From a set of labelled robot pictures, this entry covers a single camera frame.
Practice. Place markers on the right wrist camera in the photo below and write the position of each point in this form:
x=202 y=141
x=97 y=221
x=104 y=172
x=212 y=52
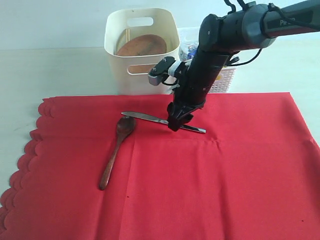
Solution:
x=160 y=72

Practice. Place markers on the white woven plastic basket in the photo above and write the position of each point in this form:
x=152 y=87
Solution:
x=226 y=75

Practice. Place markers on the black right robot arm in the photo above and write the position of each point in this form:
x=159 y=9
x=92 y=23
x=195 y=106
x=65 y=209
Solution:
x=256 y=26

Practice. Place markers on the red scalloped table cloth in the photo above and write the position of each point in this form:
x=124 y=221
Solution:
x=254 y=174

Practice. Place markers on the silver table knife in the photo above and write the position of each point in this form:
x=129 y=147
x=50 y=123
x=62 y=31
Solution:
x=150 y=118

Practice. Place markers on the wooden chopstick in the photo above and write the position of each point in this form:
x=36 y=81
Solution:
x=127 y=35

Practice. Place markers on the cream plastic tub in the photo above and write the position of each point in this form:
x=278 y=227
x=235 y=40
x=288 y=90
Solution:
x=128 y=71

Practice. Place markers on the blue white milk carton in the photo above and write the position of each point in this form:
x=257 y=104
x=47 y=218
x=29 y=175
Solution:
x=187 y=50

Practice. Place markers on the brown wooden plate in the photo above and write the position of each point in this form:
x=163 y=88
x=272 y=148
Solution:
x=144 y=45

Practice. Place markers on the dark wooden spoon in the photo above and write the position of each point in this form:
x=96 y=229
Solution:
x=125 y=126

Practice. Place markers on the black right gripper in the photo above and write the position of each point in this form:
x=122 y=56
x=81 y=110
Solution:
x=202 y=72

